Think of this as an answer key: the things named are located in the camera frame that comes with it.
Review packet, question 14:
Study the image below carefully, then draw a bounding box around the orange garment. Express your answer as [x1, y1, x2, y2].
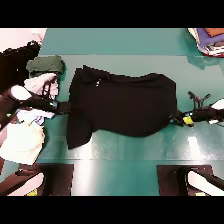
[203, 27, 224, 38]

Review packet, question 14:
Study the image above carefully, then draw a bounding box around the pale blue garment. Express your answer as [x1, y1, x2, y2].
[15, 109, 56, 127]

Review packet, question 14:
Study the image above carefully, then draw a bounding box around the pale pink garment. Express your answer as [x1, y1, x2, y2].
[23, 72, 60, 101]

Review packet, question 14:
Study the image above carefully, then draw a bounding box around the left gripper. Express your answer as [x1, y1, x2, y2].
[54, 100, 72, 116]

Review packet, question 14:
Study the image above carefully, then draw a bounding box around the black T-shirt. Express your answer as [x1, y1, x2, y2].
[65, 64, 178, 151]

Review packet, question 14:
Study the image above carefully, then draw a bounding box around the dark green garment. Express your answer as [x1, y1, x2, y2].
[25, 54, 66, 79]

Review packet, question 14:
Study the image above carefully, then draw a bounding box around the purple garment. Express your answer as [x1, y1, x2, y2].
[195, 27, 224, 48]

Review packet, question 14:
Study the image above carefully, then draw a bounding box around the black garment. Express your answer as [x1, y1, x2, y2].
[0, 40, 42, 95]

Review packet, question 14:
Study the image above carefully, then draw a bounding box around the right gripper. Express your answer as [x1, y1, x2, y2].
[172, 109, 195, 128]

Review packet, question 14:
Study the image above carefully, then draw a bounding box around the heap of clothes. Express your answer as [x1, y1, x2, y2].
[187, 27, 224, 59]

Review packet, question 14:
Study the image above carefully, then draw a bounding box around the white garment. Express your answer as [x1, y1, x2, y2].
[0, 121, 46, 166]

